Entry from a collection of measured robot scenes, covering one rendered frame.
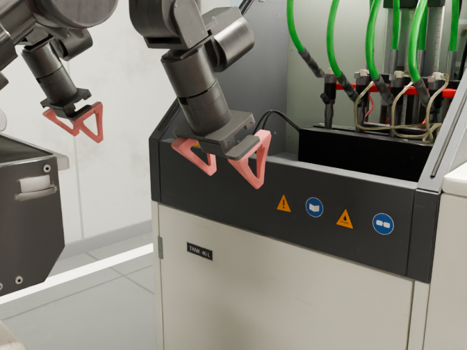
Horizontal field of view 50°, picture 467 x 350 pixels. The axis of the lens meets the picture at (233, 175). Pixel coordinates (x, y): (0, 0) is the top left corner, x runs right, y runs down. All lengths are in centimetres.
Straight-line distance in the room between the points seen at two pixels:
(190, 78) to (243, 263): 59
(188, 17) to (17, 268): 37
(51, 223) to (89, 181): 227
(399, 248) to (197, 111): 45
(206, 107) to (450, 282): 50
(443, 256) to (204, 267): 56
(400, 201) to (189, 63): 45
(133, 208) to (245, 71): 185
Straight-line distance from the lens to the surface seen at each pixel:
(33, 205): 66
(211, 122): 65
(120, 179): 304
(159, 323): 143
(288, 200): 100
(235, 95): 141
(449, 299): 91
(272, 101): 156
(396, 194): 89
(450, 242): 88
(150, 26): 61
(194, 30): 60
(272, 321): 113
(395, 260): 92
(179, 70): 62
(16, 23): 51
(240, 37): 67
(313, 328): 107
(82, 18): 51
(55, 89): 100
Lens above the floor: 119
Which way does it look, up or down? 15 degrees down
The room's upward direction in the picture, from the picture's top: straight up
